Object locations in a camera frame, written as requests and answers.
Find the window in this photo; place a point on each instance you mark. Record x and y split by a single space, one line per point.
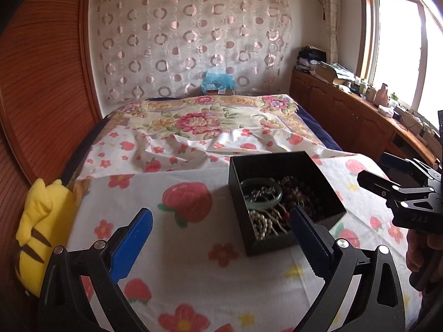
394 41

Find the row of small bottles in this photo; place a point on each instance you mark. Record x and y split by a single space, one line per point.
361 88

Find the wooden cabinet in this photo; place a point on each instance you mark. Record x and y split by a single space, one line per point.
339 110

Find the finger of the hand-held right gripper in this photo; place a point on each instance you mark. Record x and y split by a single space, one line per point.
375 181
398 160

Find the patterned window curtain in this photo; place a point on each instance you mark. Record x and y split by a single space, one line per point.
328 17

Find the blue plastic bag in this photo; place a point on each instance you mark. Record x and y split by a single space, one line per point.
218 80

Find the floral blanket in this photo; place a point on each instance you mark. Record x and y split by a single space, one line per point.
200 121

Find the white power strip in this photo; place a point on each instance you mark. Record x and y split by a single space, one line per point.
415 122

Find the navy blue mattress cover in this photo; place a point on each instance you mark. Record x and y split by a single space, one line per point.
322 135

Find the stack of books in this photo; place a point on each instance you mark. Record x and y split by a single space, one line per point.
332 74

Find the circle pattern wall cloth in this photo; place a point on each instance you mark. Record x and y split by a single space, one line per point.
190 41

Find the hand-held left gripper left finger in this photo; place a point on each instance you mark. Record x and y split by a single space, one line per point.
133 245

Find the strawberry print bed sheet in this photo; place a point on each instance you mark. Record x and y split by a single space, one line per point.
173 242

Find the pink bottle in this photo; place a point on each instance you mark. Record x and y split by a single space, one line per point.
382 95

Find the green jade bangle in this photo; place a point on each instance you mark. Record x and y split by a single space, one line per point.
263 206

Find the pile of dark clothes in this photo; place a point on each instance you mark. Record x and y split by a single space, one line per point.
309 57

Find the white tissue pack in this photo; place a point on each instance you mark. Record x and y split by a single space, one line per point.
386 110

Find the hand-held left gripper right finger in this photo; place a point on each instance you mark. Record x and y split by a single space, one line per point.
309 242

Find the black storage box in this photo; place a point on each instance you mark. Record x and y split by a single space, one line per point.
263 245

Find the person's right hand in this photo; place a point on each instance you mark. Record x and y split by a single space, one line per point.
417 252

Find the yellow plush toy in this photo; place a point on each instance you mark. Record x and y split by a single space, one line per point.
38 214

